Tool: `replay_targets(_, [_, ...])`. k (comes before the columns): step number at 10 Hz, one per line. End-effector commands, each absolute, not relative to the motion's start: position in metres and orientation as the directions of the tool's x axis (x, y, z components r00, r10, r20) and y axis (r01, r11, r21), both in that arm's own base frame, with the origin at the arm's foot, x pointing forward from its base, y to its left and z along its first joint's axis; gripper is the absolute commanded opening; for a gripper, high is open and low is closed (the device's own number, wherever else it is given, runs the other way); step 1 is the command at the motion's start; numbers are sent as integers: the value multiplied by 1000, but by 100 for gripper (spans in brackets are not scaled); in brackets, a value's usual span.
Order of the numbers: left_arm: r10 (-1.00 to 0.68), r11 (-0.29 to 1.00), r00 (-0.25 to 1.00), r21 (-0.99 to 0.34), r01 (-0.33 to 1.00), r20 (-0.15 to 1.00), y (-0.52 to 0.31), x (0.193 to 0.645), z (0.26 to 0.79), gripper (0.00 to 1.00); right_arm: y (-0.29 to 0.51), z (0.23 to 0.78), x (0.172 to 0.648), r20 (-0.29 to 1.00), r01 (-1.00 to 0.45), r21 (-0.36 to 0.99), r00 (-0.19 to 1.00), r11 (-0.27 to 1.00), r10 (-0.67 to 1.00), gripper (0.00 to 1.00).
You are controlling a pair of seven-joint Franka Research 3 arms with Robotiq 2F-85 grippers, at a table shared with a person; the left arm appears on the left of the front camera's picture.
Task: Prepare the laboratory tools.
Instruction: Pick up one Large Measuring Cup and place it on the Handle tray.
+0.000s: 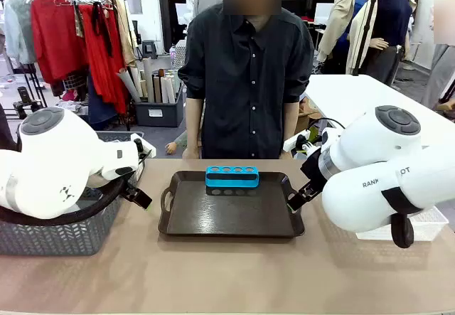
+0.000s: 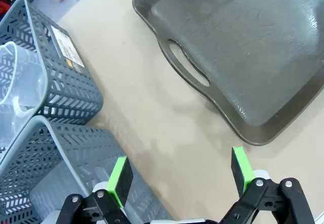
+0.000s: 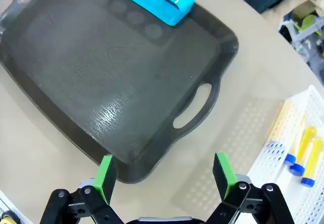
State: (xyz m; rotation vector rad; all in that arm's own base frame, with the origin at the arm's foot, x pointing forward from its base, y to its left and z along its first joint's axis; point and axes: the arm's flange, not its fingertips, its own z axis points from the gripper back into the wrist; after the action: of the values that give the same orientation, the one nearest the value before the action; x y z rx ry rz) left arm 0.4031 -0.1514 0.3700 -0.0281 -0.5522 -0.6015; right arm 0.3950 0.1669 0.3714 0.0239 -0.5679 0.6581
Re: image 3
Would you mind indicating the grey frame with green parts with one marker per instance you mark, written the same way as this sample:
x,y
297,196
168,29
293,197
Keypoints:
x,y
301,32

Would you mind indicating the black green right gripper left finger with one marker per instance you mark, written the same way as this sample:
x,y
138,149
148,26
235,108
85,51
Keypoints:
x,y
103,181

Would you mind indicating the blue test tube rack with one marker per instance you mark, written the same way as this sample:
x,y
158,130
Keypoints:
x,y
152,0

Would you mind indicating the white perforated plastic basket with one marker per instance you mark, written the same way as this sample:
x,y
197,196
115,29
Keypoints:
x,y
273,168

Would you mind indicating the dark brown plastic tray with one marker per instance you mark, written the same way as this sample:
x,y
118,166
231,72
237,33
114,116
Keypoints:
x,y
101,77

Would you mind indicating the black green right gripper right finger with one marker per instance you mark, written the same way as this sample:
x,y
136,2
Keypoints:
x,y
224,176

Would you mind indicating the yellow black small device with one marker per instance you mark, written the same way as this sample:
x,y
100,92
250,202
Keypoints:
x,y
8,217

